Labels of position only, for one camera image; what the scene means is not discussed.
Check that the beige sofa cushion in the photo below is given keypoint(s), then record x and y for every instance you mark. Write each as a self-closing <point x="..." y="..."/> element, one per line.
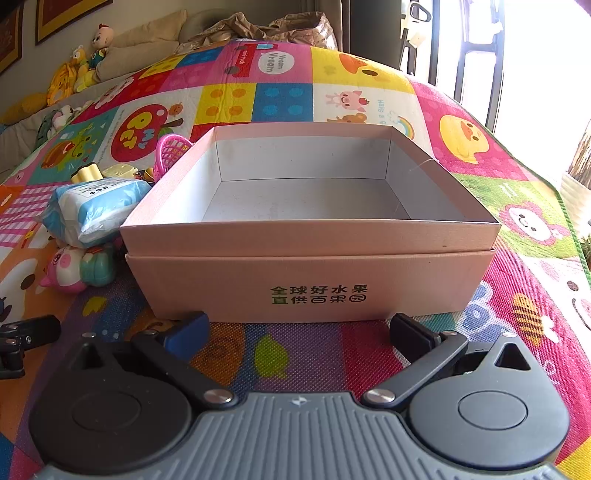
<point x="141" y="46"/>

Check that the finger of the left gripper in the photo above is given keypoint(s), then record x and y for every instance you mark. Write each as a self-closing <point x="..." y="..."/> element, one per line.
<point x="19" y="337"/>

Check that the crumpled brown paper bag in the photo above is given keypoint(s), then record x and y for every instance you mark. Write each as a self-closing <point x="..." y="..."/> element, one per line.
<point x="307" y="28"/>

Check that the pink white plush toy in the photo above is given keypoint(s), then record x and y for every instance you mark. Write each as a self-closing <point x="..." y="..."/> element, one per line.
<point x="55" y="121"/>

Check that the pink cardboard box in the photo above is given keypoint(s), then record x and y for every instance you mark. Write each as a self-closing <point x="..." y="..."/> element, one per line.
<point x="308" y="222"/>

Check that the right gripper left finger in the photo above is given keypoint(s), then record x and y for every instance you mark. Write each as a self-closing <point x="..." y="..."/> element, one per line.
<point x="168" y="354"/>

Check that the yellow plush toy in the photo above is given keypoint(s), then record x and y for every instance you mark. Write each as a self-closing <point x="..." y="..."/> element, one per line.
<point x="71" y="77"/>

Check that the cartoon boy doll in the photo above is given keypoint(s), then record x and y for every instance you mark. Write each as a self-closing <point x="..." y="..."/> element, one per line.
<point x="100" y="44"/>

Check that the beige sofa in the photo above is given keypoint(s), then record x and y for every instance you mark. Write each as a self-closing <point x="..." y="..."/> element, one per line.
<point x="27" y="124"/>

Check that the pink pig toy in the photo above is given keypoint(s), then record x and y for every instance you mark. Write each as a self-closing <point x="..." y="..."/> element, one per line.
<point x="63" y="271"/>

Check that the red gold framed picture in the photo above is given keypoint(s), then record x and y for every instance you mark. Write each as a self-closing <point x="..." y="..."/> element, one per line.
<point x="53" y="16"/>

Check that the pale yellow cheese toy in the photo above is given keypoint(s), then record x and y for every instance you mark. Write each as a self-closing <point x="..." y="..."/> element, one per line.
<point x="120" y="170"/>

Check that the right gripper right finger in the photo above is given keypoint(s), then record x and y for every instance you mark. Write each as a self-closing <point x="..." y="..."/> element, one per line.
<point x="431" y="355"/>

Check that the green round toy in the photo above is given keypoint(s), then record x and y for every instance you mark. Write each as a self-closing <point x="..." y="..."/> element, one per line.
<point x="97" y="267"/>

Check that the pink plastic toy basket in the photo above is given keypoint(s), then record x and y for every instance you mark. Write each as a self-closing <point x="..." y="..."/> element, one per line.
<point x="169" y="149"/>

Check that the blue white tissue pack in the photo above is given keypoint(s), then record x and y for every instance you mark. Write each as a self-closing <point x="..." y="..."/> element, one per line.
<point x="88" y="214"/>

